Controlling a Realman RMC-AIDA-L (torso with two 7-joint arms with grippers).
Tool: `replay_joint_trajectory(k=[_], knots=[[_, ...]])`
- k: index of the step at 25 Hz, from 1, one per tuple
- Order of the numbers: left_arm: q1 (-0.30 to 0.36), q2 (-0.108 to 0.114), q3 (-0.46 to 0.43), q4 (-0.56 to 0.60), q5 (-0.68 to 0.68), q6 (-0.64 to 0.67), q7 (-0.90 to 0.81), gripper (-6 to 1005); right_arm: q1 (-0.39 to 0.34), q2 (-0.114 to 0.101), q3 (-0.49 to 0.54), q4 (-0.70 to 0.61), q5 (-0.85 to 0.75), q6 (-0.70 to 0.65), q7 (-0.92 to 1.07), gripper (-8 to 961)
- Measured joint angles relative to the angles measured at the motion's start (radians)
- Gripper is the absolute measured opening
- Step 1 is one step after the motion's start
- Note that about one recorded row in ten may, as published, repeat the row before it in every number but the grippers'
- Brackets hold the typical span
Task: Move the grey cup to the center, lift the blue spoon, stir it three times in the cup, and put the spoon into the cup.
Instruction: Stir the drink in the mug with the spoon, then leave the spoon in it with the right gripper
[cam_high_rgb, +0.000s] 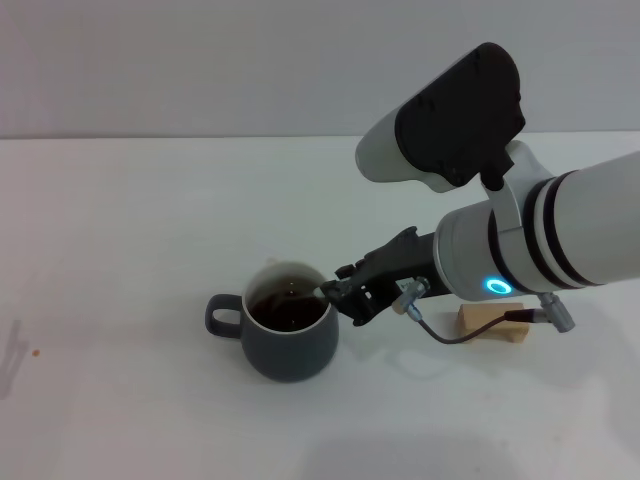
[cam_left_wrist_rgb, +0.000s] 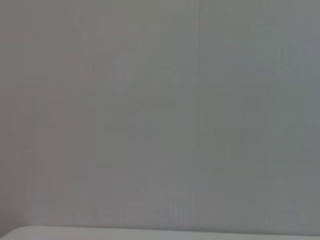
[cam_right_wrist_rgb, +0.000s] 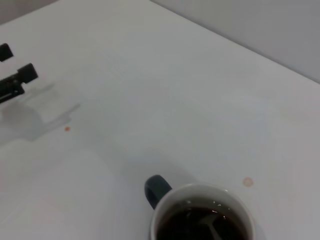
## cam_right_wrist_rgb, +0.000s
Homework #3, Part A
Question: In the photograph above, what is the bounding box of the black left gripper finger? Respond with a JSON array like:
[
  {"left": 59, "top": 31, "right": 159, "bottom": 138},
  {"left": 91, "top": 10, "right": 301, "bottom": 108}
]
[
  {"left": 0, "top": 42, "right": 14, "bottom": 63},
  {"left": 0, "top": 62, "right": 39, "bottom": 105}
]

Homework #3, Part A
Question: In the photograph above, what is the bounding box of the dark grey ceramic coffee mug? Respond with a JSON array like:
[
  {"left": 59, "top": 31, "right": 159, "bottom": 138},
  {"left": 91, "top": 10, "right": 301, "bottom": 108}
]
[{"left": 144, "top": 174, "right": 256, "bottom": 240}]

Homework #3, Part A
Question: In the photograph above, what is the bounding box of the light blue handled metal spoon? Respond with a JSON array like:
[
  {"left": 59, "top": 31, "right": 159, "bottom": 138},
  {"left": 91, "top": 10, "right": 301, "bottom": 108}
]
[{"left": 199, "top": 214, "right": 222, "bottom": 240}]

